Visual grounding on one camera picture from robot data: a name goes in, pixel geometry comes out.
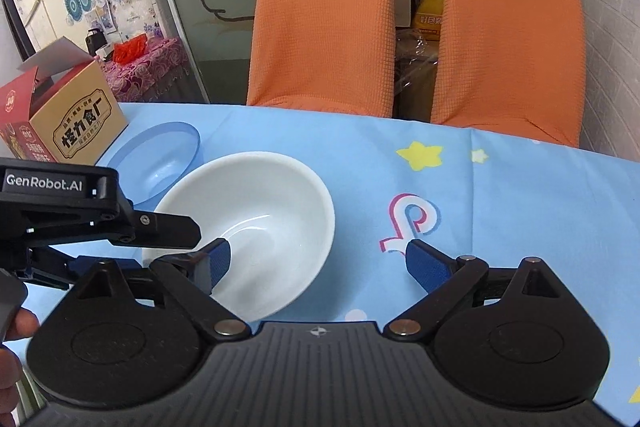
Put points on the white bowl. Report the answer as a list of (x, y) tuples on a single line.
[(270, 207)]

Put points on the blue cartoon tablecloth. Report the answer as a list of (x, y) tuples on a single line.
[(500, 207)]

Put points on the red plastic bag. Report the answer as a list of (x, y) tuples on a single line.
[(131, 49)]

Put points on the black kettle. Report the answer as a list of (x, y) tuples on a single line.
[(96, 41)]

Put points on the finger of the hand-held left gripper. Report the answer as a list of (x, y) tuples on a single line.
[(167, 231), (50, 267)]

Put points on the person's left hand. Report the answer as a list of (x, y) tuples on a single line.
[(26, 323)]

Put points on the red cracker box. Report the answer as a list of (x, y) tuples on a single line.
[(75, 122)]

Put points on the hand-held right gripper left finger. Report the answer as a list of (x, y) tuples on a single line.
[(216, 264)]

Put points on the blue round wall decoration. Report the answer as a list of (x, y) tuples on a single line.
[(76, 7)]

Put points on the blue translucent bowl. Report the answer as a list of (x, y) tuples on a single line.
[(160, 152)]

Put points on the floral purple table cover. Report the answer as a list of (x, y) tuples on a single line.
[(145, 74)]

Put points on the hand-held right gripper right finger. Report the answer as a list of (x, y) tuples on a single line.
[(427, 267)]

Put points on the frosted glass door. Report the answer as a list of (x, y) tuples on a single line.
[(225, 57)]

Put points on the cardboard box with plastic wrap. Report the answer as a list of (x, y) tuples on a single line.
[(417, 77)]

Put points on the orange chair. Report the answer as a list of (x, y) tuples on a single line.
[(510, 47), (320, 27)]

